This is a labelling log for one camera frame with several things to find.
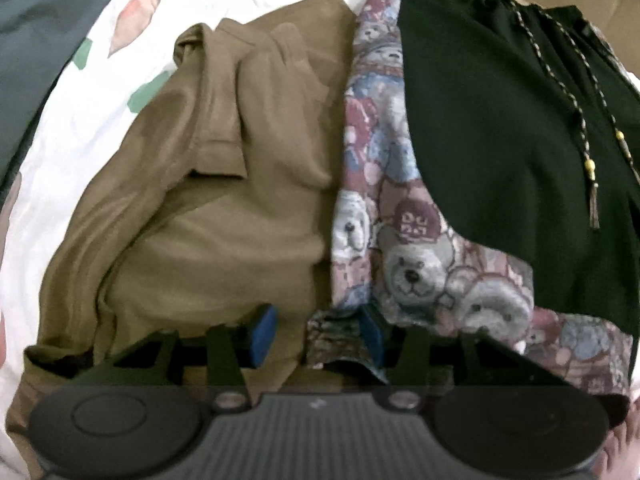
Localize brown shirt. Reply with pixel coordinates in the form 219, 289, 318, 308
7, 0, 361, 480

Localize cream bear print bedsheet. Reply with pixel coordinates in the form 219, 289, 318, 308
0, 0, 386, 477

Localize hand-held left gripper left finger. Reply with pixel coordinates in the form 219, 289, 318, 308
105, 304, 280, 410

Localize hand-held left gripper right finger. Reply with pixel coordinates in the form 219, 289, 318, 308
360, 304, 552, 410

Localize black bear-print pants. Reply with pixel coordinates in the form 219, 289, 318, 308
305, 0, 640, 402

